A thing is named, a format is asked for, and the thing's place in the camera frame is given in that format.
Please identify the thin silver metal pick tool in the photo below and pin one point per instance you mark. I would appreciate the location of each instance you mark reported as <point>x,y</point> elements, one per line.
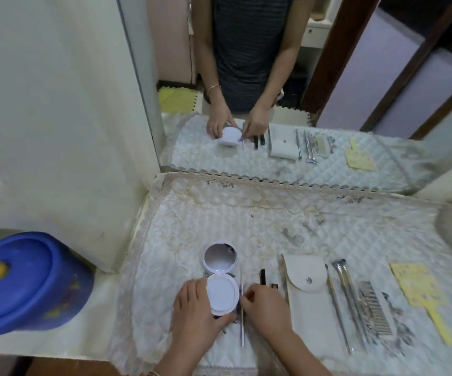
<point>242,332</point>

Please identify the person's right fingers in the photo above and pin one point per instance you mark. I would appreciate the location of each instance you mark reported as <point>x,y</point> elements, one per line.
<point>250,299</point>

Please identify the white snap pouch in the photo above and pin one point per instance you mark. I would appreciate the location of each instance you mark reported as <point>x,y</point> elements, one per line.
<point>308,309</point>

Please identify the large wall mirror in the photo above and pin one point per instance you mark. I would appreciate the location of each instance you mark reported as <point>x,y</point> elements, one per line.
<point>367,74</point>

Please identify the blue bucket lid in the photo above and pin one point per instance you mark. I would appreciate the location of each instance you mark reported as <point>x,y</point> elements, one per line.
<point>22,278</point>

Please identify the person's right forearm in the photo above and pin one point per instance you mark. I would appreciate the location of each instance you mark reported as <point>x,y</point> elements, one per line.
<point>300,358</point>

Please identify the white quilted lace-edged cloth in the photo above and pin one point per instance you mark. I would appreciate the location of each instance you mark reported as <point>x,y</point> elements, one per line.
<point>249,219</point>

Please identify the silver metal comb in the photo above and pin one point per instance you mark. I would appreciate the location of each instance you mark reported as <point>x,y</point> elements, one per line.
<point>377,309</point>

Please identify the person's right hand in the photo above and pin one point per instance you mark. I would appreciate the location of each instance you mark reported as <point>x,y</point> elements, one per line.
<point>269,313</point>

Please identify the white round compact mirror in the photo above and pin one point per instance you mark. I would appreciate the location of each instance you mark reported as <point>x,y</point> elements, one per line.
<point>222,285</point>

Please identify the blue plastic bucket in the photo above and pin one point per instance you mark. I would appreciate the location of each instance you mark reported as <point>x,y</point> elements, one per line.
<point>65,305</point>

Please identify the person's left forearm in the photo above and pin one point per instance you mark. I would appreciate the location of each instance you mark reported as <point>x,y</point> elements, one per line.
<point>179,364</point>

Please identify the slim silver metal stick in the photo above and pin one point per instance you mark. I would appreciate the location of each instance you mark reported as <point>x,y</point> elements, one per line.
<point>281,270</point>

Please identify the silver metal spatula tool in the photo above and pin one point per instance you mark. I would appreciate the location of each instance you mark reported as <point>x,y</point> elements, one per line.
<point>337,309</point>

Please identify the person's left thumb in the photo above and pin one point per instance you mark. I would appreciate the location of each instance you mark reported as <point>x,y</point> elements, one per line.
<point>199,291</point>

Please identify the person's left hand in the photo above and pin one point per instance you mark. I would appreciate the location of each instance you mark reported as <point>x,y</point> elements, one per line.
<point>194,325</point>

